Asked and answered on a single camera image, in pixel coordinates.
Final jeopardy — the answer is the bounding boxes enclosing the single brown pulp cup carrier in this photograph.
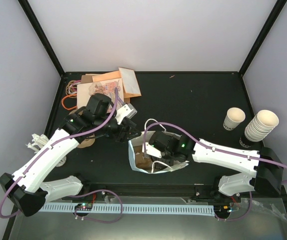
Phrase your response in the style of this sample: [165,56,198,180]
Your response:
[134,145,169,174]

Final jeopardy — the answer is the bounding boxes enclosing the stack of white paper cups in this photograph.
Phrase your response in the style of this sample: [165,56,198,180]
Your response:
[239,109,280,148]

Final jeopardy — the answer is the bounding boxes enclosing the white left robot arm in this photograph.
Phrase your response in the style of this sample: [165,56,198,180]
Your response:
[0,93,141,217]

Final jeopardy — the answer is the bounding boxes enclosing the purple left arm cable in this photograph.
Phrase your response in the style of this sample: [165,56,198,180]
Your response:
[0,87,125,224]

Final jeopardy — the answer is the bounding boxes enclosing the brown cardboard sleeve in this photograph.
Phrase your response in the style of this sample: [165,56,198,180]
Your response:
[80,73,97,84]

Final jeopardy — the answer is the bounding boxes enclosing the rubber bands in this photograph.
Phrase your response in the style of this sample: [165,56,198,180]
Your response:
[61,80,81,111]

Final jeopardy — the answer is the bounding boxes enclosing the illustrated greeting card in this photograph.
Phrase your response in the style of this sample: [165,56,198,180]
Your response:
[76,78,124,109]

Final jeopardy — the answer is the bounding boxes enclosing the light blue cable duct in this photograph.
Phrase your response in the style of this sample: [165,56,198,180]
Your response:
[39,202,215,217]

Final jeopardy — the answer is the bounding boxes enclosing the light blue paper bag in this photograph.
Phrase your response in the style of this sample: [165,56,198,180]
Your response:
[128,118,195,174]

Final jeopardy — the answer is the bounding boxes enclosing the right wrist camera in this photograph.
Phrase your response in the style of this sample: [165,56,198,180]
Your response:
[142,142,162,159]

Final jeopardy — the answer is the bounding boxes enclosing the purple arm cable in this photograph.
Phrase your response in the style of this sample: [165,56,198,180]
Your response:
[142,121,287,223]
[0,87,125,224]

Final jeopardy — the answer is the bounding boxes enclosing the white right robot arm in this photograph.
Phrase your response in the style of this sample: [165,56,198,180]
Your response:
[142,131,283,202]

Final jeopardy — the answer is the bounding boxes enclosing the white plastic cutlery pile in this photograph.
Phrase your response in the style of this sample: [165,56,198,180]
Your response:
[26,133,49,154]

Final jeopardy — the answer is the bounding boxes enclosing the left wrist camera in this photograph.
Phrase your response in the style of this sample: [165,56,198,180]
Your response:
[115,103,138,125]

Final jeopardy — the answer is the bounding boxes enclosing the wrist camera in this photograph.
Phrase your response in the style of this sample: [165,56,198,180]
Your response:
[115,103,138,125]
[142,142,162,159]

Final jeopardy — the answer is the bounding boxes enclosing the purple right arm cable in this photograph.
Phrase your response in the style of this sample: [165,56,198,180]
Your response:
[142,121,287,223]

